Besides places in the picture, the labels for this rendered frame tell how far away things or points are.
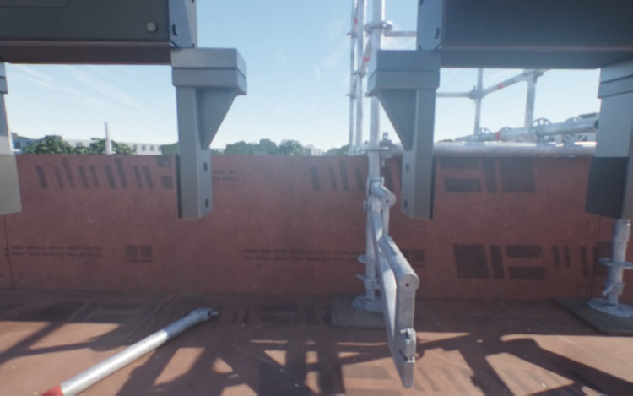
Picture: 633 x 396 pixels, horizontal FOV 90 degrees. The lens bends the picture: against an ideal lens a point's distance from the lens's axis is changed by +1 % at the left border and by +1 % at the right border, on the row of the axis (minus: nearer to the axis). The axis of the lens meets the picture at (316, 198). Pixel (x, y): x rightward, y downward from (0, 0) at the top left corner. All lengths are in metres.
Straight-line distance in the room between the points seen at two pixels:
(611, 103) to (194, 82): 0.27
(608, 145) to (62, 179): 1.99
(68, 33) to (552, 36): 0.27
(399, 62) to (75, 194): 1.88
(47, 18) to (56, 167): 1.80
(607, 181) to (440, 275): 1.47
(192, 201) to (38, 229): 1.95
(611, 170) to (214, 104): 0.26
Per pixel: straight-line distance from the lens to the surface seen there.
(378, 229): 1.27
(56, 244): 2.11
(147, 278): 1.89
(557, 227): 1.90
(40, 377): 1.44
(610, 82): 0.30
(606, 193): 0.29
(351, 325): 1.40
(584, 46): 0.25
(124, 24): 0.23
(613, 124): 0.29
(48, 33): 0.25
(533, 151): 1.65
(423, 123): 0.21
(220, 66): 0.21
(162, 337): 1.39
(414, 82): 0.21
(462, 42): 0.22
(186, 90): 0.22
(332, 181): 1.53
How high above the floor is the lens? 0.69
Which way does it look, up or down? 7 degrees down
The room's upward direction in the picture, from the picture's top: straight up
